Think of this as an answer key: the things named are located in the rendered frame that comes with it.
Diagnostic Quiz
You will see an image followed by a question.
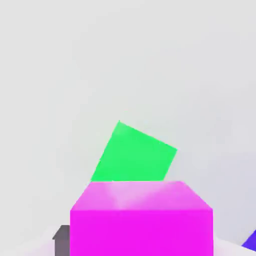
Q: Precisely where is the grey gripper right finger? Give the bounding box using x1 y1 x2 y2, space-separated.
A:
212 236 256 256

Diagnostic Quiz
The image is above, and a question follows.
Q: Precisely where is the small green cube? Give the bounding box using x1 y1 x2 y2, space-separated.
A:
90 119 178 182

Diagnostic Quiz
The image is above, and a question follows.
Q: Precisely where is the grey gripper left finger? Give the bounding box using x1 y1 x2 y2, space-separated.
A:
17 224 71 256

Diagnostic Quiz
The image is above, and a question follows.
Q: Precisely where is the small magenta cube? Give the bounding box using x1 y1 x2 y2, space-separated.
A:
69 180 214 256

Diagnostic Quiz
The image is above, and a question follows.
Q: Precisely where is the small blue cube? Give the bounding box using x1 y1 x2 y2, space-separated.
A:
240 229 256 252

